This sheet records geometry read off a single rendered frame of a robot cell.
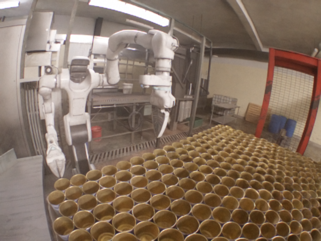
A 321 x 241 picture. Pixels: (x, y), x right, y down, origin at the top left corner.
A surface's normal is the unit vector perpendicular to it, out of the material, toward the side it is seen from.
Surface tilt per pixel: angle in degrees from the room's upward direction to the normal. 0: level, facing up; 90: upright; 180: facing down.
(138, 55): 90
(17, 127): 90
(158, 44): 100
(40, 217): 0
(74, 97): 115
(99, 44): 90
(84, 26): 90
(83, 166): 81
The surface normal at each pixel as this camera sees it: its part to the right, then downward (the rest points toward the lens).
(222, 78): -0.74, 0.12
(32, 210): 0.11, -0.95
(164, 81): 0.19, 0.30
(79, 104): 0.57, 0.67
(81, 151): 0.70, 0.13
